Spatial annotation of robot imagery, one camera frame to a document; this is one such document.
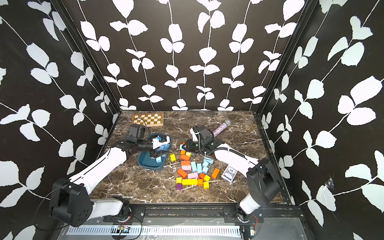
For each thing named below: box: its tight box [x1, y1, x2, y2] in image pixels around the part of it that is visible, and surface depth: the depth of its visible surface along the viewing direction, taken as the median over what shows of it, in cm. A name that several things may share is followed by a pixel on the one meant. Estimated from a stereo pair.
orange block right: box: [211, 168, 220, 179], surface depth 90 cm
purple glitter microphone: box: [212, 119, 231, 137], surface depth 109 cm
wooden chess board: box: [132, 112, 164, 127], surface depth 116 cm
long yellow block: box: [182, 179, 198, 186], surface depth 86 cm
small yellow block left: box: [169, 153, 176, 162], surface depth 95 cm
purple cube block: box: [176, 183, 183, 191], surface depth 84 cm
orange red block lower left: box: [177, 168, 188, 179], surface depth 88 cm
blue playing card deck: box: [221, 165, 238, 183], surface depth 88 cm
